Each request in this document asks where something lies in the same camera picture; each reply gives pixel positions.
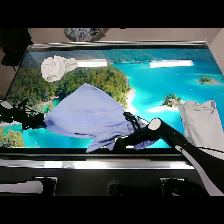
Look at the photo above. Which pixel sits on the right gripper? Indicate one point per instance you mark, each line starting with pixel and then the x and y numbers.
pixel 120 143

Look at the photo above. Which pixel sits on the grey T-shirt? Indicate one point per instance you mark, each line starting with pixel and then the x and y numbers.
pixel 202 121

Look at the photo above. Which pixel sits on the light blue shirt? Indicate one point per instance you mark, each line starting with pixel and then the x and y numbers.
pixel 87 115

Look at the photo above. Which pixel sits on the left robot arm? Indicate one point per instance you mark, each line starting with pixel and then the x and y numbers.
pixel 20 117

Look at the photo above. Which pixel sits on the white garment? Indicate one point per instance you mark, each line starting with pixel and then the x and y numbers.
pixel 55 68

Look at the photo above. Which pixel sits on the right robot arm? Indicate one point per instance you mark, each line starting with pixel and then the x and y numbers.
pixel 186 143

